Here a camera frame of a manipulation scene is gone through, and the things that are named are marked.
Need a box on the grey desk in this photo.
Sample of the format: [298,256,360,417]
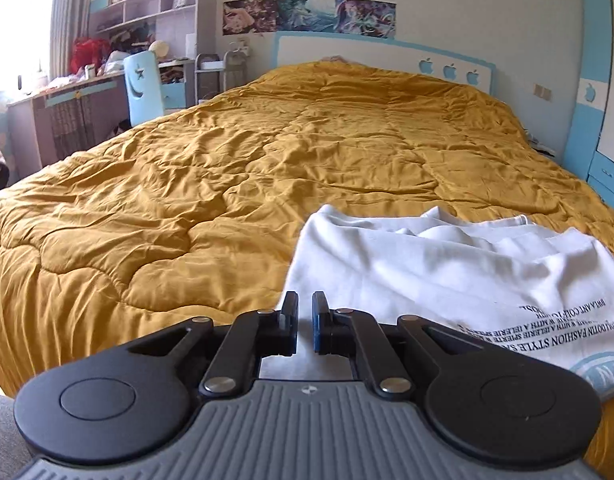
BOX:
[7,72,132,167]

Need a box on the white storage rack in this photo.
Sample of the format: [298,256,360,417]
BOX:
[194,52,226,104]

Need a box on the blue and white wardrobe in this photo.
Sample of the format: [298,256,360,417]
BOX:
[562,0,614,207]

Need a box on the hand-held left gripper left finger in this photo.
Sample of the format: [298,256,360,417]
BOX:
[122,290,300,397]

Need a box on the mustard yellow quilt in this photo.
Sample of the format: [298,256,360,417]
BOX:
[0,62,614,467]

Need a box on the red bag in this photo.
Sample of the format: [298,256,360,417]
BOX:
[71,37,110,76]

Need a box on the white and blue headboard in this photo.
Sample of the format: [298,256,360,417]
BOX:
[272,30,498,97]

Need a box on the white printed sweatshirt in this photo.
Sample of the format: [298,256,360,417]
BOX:
[279,204,614,403]

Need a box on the wall shelf unit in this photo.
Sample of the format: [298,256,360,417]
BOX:
[89,0,200,61]

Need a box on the blue desk drawer unit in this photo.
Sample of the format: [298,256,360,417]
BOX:
[159,82,188,111]

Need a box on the light blue star chair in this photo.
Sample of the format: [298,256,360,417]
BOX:
[124,51,166,126]

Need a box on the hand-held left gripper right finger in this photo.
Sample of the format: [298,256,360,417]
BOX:
[312,290,494,397]

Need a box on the black and white object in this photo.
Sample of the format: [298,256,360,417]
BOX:
[526,134,558,157]

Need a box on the anime wall poster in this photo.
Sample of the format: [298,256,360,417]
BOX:
[223,0,278,37]
[277,0,336,32]
[335,0,397,41]

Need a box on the grey curtain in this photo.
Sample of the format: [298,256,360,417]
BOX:
[49,0,95,77]

